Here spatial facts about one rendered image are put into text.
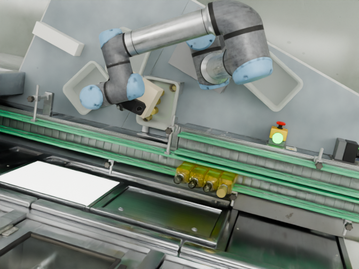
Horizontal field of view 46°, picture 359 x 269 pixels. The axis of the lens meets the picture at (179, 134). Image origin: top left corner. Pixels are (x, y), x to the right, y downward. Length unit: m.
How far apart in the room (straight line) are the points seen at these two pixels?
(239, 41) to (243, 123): 0.78
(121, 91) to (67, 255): 0.52
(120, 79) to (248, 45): 0.39
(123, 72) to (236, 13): 0.37
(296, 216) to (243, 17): 0.97
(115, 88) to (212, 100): 0.72
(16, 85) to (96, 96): 0.97
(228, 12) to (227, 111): 0.79
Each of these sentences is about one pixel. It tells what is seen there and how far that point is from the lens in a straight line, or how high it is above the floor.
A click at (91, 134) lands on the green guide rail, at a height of 0.95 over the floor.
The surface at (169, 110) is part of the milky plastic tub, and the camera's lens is 1.97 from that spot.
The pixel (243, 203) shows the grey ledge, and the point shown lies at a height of 0.88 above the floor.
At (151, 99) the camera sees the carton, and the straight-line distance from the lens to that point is 1.61.
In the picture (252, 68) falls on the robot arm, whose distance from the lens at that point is 1.21.
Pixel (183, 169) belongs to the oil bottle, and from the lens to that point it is 1.68.
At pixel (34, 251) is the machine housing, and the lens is 1.39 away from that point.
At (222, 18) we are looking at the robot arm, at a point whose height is 1.45.
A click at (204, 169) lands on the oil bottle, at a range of 1.74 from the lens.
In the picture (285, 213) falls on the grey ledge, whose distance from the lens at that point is 1.88.
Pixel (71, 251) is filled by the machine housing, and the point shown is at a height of 1.54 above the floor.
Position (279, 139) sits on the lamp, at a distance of 1.83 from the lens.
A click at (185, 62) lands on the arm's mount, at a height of 0.85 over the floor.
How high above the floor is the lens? 2.66
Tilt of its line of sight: 73 degrees down
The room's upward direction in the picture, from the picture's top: 123 degrees counter-clockwise
